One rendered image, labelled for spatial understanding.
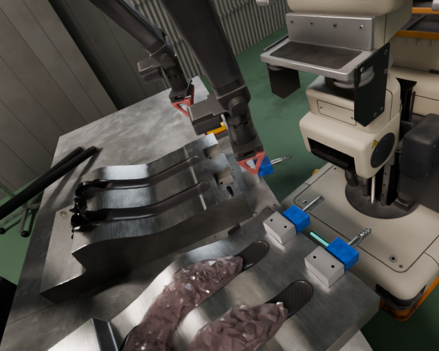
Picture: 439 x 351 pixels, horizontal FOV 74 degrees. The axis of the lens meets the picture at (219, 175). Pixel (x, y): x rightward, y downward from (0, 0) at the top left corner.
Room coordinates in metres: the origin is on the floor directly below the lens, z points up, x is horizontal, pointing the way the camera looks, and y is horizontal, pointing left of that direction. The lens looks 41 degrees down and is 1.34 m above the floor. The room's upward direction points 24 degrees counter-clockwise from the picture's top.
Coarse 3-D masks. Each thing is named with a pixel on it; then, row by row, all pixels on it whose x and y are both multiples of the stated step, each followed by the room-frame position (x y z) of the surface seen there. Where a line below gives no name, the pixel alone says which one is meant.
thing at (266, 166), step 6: (264, 156) 0.56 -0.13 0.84; (288, 156) 0.54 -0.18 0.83; (246, 162) 0.55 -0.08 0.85; (252, 162) 0.55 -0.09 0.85; (264, 162) 0.54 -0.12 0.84; (270, 162) 0.53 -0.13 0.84; (276, 162) 0.54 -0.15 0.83; (240, 168) 0.54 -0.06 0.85; (252, 168) 0.53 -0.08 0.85; (264, 168) 0.52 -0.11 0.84; (270, 168) 0.52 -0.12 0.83; (246, 174) 0.53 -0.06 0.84; (258, 174) 0.53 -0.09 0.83; (264, 174) 0.53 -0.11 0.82; (246, 180) 0.53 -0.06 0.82; (252, 180) 0.53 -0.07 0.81; (258, 180) 0.52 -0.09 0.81
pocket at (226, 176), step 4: (228, 168) 0.52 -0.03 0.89; (216, 172) 0.52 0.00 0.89; (220, 172) 0.52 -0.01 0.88; (224, 172) 0.52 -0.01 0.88; (228, 172) 0.52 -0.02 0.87; (232, 172) 0.52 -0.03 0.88; (216, 176) 0.52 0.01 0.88; (220, 176) 0.52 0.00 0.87; (224, 176) 0.52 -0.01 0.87; (228, 176) 0.52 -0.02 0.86; (232, 176) 0.50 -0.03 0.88; (216, 180) 0.52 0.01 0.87; (220, 180) 0.52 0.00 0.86; (224, 180) 0.52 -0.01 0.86; (228, 180) 0.51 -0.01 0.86; (232, 180) 0.50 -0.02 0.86; (220, 184) 0.51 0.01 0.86; (224, 184) 0.50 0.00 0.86
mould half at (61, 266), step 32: (160, 160) 0.67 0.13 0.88; (224, 160) 0.55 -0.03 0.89; (96, 192) 0.58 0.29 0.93; (128, 192) 0.57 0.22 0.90; (160, 192) 0.55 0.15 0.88; (224, 192) 0.45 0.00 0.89; (64, 224) 0.61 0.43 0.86; (96, 224) 0.47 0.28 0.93; (128, 224) 0.46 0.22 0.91; (160, 224) 0.45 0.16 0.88; (192, 224) 0.43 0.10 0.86; (224, 224) 0.43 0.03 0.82; (64, 256) 0.50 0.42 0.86; (96, 256) 0.43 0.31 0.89; (128, 256) 0.43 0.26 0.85; (160, 256) 0.43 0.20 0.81; (64, 288) 0.43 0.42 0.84
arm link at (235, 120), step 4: (248, 108) 0.53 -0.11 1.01; (248, 112) 0.53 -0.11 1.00; (220, 116) 0.53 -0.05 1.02; (224, 116) 0.54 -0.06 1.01; (228, 116) 0.53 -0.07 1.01; (236, 116) 0.52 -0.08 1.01; (240, 116) 0.52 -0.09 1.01; (244, 116) 0.52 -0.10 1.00; (248, 116) 0.53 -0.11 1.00; (220, 120) 0.53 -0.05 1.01; (228, 120) 0.53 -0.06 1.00; (232, 120) 0.52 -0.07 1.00; (236, 120) 0.52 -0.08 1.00; (240, 120) 0.52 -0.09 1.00; (244, 120) 0.52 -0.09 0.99; (232, 124) 0.53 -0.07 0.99; (236, 124) 0.52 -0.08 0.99
